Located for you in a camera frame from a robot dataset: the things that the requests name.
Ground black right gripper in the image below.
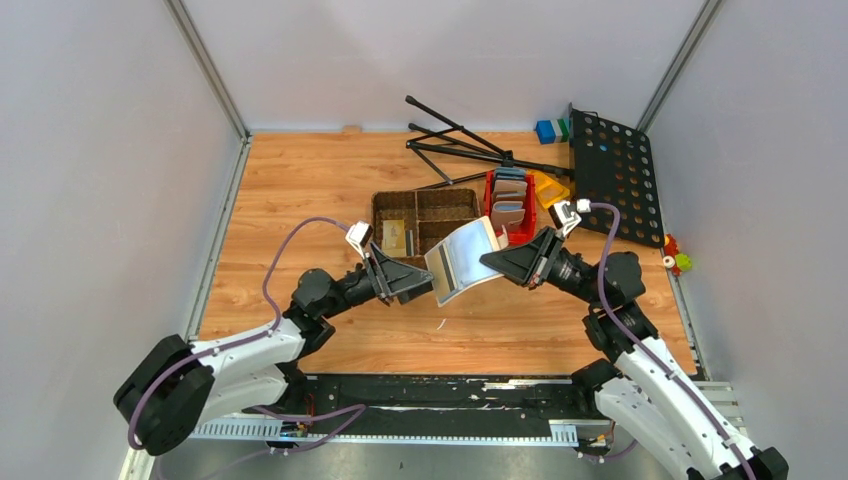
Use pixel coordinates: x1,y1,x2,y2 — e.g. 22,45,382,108
478,225,605,309

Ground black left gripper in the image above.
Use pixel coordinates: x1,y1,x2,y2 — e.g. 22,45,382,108
322,242,438,320

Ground gold credit cards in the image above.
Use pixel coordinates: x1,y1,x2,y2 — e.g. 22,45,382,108
381,219,415,258

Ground brown wicker divided basket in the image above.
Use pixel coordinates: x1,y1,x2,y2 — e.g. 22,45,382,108
371,188,481,269

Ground white card holder wallet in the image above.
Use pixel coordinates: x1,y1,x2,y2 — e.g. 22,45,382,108
424,216,503,308

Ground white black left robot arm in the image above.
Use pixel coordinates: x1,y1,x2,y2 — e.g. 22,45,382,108
113,247,433,456

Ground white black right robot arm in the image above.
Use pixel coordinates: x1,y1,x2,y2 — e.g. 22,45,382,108
480,227,789,479

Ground card holders in red bin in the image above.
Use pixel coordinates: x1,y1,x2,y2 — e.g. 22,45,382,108
488,167,528,231

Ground red plastic bin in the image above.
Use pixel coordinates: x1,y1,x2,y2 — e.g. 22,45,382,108
483,167,536,246

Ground yellow transparent tray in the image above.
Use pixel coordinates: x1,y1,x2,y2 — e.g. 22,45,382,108
531,171,571,209

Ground black perforated music stand desk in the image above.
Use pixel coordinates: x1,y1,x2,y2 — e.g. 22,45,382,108
568,107,665,248

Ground black folding music stand legs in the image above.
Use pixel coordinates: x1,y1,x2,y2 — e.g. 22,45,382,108
404,95,575,190

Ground blue green toy block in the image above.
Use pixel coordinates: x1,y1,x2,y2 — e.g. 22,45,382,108
534,118,571,145

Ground red green small toy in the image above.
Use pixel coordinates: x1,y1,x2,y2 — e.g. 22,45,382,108
662,234,693,277

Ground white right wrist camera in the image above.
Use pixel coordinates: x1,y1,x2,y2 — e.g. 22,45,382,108
548,199,591,239

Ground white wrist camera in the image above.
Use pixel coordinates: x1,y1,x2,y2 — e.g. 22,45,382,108
548,199,591,239
345,221,373,259

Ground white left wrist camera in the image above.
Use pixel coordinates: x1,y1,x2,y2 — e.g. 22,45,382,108
345,221,373,259

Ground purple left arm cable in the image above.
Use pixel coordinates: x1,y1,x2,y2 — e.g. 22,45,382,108
125,216,369,465

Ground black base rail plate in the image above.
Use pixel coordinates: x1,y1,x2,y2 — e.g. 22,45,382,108
260,374,612,439

